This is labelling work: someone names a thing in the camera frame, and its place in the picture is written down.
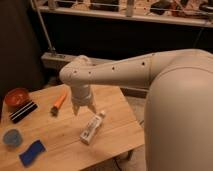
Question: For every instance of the blue sponge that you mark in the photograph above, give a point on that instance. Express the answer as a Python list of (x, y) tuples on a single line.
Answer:
[(33, 151)]

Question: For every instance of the wooden table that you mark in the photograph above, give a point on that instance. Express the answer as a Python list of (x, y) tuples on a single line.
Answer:
[(60, 135)]

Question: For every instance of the cluttered shelf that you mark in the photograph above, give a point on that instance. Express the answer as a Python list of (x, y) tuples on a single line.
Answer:
[(175, 14)]

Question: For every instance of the orange handled brush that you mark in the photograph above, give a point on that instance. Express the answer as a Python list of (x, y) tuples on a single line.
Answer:
[(57, 104)]

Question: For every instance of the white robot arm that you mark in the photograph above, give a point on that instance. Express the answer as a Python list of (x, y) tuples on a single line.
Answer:
[(178, 117)]

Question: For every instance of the metal pole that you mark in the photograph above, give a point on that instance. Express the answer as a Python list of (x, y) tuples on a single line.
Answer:
[(50, 46)]

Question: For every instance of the red ceramic bowl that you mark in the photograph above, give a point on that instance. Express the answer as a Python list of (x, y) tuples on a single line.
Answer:
[(16, 97)]

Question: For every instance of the black striped block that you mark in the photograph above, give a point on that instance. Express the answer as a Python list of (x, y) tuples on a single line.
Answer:
[(22, 112)]

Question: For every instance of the white tube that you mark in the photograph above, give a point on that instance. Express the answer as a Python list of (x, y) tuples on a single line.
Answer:
[(92, 127)]

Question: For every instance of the grey baseboard heater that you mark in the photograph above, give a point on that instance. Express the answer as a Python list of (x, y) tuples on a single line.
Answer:
[(58, 61)]

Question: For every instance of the blue ceramic cup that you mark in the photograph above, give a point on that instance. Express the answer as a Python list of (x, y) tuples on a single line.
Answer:
[(12, 138)]

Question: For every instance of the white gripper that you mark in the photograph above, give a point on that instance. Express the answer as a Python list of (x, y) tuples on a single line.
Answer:
[(82, 95)]

